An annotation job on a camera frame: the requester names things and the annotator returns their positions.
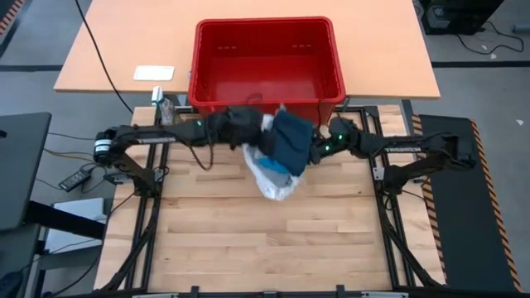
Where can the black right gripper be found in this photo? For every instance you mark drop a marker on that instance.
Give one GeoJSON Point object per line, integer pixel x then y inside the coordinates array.
{"type": "Point", "coordinates": [331, 140]}

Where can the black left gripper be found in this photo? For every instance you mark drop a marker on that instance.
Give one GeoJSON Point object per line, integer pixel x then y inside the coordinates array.
{"type": "Point", "coordinates": [236, 126]}

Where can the dark navy garment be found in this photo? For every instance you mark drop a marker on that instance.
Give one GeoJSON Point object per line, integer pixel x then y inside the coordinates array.
{"type": "Point", "coordinates": [292, 142]}

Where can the bright blue garment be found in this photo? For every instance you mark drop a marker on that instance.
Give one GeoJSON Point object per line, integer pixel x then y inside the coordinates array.
{"type": "Point", "coordinates": [271, 165]}

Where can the white lace garment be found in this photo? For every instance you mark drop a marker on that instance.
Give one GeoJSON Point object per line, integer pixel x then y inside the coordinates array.
{"type": "Point", "coordinates": [269, 186]}

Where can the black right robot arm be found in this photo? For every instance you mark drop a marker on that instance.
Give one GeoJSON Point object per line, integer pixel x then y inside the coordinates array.
{"type": "Point", "coordinates": [397, 147]}

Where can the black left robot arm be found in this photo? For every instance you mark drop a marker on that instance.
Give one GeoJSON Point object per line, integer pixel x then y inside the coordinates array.
{"type": "Point", "coordinates": [157, 134]}

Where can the red plastic laundry basket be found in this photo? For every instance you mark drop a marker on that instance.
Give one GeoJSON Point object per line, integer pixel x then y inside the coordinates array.
{"type": "Point", "coordinates": [265, 62]}

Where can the small clear plastic bag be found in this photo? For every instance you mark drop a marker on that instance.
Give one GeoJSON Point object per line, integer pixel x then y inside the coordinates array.
{"type": "Point", "coordinates": [165, 109]}

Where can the white rectangular card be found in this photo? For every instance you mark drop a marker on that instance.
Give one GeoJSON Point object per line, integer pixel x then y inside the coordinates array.
{"type": "Point", "coordinates": [153, 73]}

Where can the black power adapter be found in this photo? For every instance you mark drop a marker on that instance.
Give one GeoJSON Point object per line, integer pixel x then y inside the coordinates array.
{"type": "Point", "coordinates": [74, 181]}

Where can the black equipment box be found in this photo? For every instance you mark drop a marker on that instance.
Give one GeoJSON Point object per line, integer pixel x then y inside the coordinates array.
{"type": "Point", "coordinates": [455, 16]}

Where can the white flat box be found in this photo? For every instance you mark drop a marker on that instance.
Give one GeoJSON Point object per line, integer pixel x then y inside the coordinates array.
{"type": "Point", "coordinates": [78, 207]}

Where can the black mat with hazard stripes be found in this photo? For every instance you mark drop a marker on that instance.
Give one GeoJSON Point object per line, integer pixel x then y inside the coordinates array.
{"type": "Point", "coordinates": [10, 16]}
{"type": "Point", "coordinates": [476, 248]}

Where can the black stand bar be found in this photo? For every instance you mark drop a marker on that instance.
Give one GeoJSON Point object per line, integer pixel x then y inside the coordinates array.
{"type": "Point", "coordinates": [62, 219]}

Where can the black monitor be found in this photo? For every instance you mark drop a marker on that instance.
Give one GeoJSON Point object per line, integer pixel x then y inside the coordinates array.
{"type": "Point", "coordinates": [20, 165]}

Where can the black aluminium rig frame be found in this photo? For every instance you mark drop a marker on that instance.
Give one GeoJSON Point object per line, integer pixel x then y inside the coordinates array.
{"type": "Point", "coordinates": [360, 109]}

